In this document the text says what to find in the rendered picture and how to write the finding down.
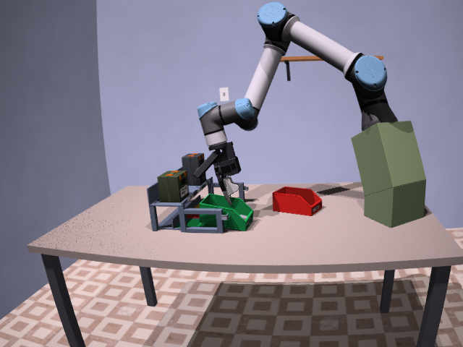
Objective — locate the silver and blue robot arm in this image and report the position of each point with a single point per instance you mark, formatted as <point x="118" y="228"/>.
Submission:
<point x="281" y="29"/>

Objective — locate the red bin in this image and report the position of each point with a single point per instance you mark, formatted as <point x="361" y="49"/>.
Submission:
<point x="304" y="202"/>

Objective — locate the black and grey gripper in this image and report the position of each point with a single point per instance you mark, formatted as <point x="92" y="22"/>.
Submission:
<point x="226" y="169"/>

